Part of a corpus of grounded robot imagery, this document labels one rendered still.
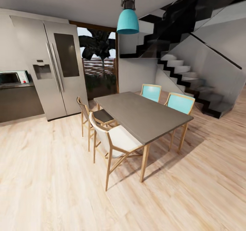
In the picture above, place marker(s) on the fridge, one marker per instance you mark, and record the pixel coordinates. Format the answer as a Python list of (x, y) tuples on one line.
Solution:
[(52, 53)]

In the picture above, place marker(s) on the fixed window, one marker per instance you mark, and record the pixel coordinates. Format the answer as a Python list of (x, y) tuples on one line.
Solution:
[(99, 53)]

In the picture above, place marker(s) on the stairs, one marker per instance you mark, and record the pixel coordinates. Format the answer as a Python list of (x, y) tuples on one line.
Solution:
[(198, 70)]

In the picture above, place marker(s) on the breakfast table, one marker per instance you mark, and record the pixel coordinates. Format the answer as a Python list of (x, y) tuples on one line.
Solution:
[(146, 119)]

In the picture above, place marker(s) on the straight chair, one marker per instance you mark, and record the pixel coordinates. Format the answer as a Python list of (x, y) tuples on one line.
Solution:
[(118, 142), (101, 117), (179, 102), (151, 92)]

